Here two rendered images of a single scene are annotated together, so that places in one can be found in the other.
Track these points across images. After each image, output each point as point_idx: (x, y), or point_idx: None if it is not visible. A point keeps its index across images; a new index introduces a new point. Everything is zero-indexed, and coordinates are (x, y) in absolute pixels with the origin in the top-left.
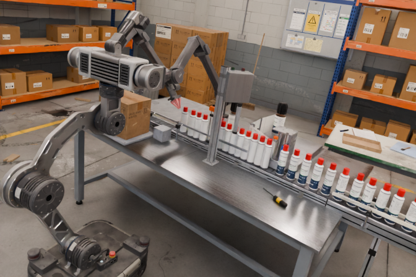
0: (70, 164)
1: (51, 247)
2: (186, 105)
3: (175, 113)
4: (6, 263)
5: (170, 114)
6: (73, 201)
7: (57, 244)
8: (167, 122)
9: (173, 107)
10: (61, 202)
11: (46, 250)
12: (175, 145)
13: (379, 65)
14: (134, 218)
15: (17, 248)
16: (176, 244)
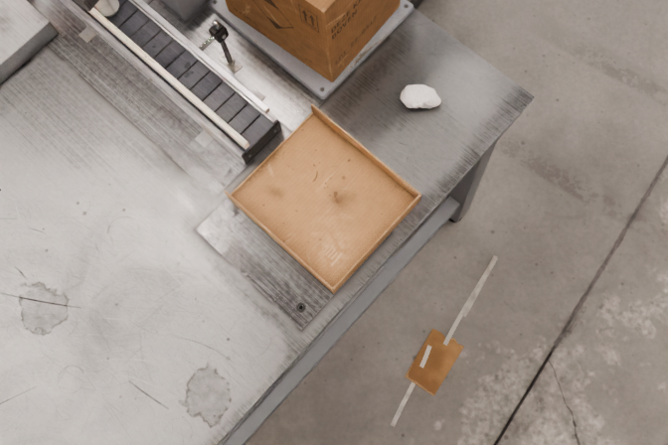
0: (560, 441)
1: None
2: (42, 402)
3: (113, 257)
4: (525, 15)
5: (138, 233)
6: (470, 217)
7: None
8: (157, 79)
9: (116, 347)
10: (500, 211)
11: None
12: None
13: None
14: None
15: (526, 51)
16: None
